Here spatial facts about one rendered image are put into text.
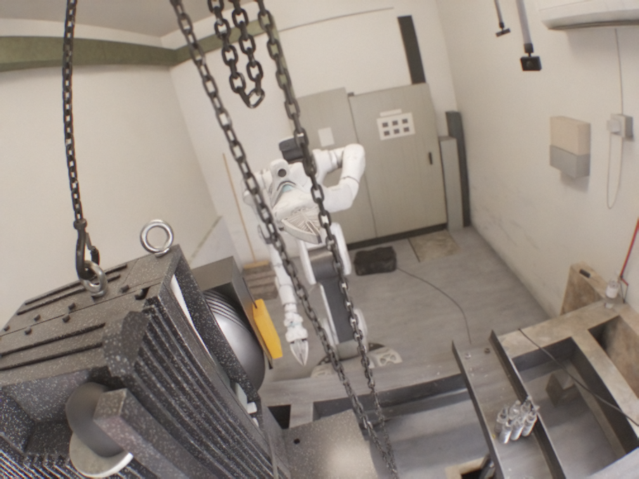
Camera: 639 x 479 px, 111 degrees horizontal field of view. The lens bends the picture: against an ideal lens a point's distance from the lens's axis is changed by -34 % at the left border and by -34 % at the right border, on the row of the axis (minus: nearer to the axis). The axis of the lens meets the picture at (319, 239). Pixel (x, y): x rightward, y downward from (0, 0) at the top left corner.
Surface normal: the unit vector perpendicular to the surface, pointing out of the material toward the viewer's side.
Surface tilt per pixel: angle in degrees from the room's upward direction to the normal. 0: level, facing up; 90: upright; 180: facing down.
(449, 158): 90
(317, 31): 90
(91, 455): 0
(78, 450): 0
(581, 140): 90
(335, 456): 0
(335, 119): 90
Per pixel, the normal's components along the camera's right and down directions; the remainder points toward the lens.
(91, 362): -0.24, -0.87
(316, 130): -0.01, 0.45
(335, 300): 0.09, 0.28
